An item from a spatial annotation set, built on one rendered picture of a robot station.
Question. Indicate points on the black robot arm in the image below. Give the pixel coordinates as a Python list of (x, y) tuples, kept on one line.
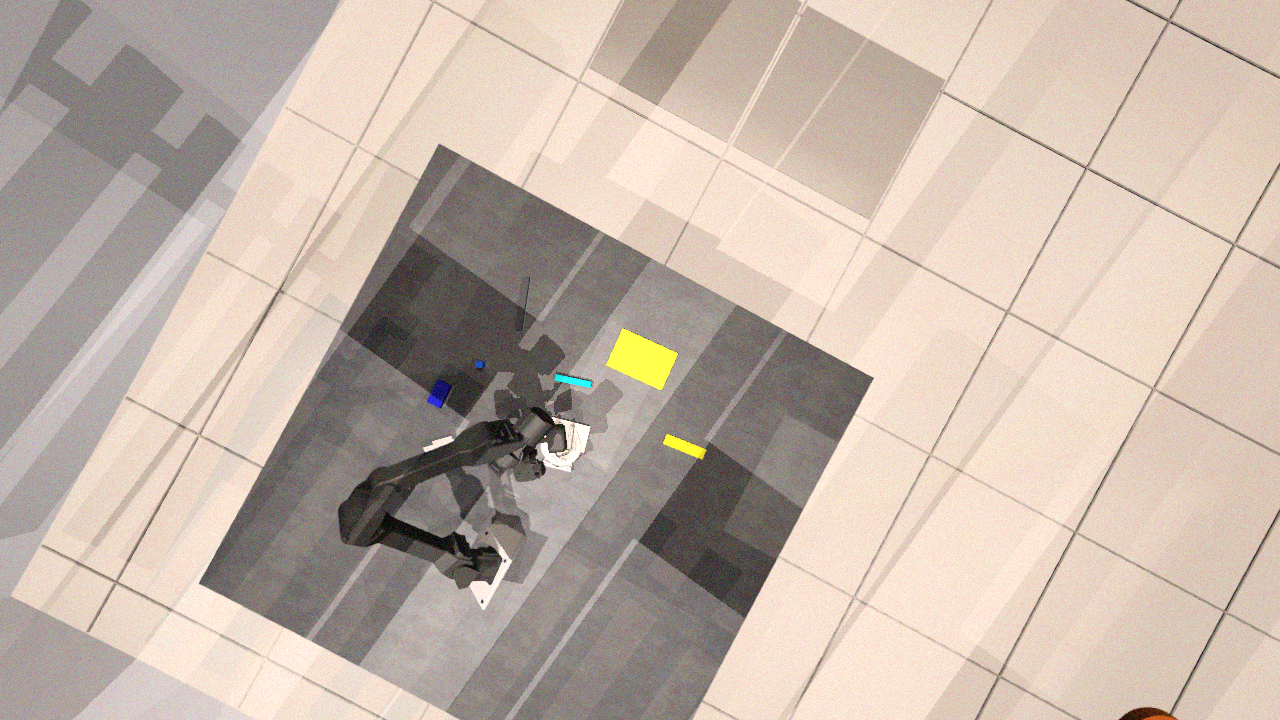
[(364, 519)]

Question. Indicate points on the dark grey long bar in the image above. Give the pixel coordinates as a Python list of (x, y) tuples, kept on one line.
[(523, 301)]

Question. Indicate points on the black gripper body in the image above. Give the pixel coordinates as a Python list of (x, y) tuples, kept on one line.
[(556, 440)]

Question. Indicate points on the cyan rectangular block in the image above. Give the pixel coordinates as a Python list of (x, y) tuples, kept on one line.
[(572, 380)]

